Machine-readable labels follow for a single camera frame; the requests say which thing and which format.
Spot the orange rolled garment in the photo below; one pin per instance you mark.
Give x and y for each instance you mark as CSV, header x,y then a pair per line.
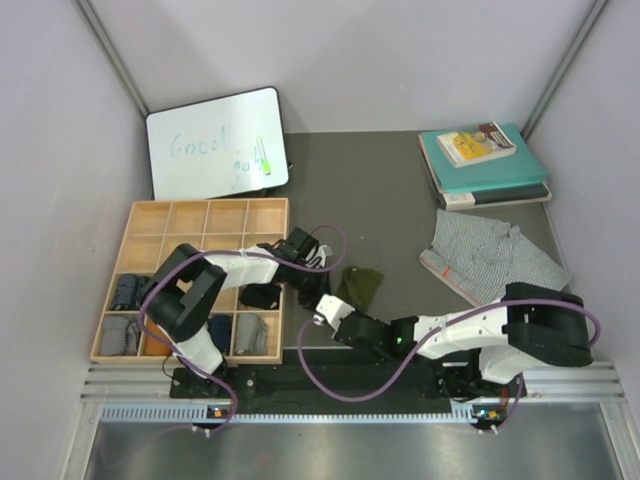
x,y
152,346

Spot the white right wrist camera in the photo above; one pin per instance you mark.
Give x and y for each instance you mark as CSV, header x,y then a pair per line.
x,y
331,310

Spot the grey rolled garment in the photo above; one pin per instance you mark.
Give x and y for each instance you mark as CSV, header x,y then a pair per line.
x,y
251,335

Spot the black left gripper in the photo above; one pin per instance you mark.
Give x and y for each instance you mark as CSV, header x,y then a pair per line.
x,y
323,287

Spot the wooden compartment tray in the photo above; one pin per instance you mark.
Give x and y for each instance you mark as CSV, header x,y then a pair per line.
x,y
155,228

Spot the black rolled garment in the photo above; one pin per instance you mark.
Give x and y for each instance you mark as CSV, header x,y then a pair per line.
x,y
260,296

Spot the navy rolled garment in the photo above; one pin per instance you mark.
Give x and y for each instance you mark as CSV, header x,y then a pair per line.
x,y
220,329

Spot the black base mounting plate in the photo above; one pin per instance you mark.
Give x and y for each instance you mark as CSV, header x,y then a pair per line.
x,y
424,386

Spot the grey rolled socks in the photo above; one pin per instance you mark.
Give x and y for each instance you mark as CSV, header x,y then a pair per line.
x,y
120,336

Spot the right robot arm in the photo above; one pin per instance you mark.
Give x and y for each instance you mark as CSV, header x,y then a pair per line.
x,y
528,327

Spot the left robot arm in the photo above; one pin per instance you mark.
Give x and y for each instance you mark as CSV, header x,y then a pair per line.
x,y
179,297

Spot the green whiteboard marker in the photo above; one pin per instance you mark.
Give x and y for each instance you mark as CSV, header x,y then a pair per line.
x,y
263,157

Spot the white whiteboard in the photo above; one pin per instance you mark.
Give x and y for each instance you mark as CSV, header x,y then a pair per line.
x,y
209,149

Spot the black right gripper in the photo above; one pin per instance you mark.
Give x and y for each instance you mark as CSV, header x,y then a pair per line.
x,y
358,314

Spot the yellow paperback book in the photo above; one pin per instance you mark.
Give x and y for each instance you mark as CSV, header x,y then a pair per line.
x,y
474,145

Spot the dark blue rolled socks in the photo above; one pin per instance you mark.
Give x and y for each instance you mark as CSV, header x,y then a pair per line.
x,y
127,292

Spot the green sports bra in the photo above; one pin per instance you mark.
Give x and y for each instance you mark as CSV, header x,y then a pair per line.
x,y
358,286

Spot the grey striped boxer shorts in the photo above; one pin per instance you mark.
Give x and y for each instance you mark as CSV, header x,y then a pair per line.
x,y
478,257

